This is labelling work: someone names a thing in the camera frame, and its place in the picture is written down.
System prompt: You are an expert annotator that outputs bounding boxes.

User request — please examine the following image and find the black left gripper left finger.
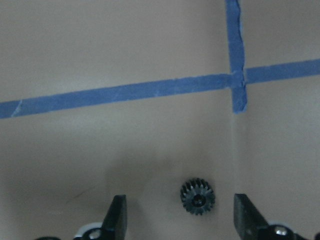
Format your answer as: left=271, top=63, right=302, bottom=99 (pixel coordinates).
left=101, top=195, right=127, bottom=240

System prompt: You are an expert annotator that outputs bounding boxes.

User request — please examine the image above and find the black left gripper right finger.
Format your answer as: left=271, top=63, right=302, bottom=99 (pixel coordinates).
left=233, top=193, right=269, bottom=240

